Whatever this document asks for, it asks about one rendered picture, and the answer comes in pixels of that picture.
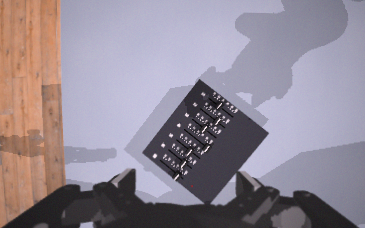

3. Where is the black lighting desk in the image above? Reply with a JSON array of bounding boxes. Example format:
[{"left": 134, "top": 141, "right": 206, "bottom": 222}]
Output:
[{"left": 142, "top": 79, "right": 268, "bottom": 204}]

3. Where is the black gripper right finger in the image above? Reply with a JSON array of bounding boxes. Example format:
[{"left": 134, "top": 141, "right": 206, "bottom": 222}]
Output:
[{"left": 209, "top": 171, "right": 359, "bottom": 228}]

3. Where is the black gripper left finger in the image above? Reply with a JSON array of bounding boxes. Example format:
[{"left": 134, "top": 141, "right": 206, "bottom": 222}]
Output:
[{"left": 1, "top": 168, "right": 161, "bottom": 228}]

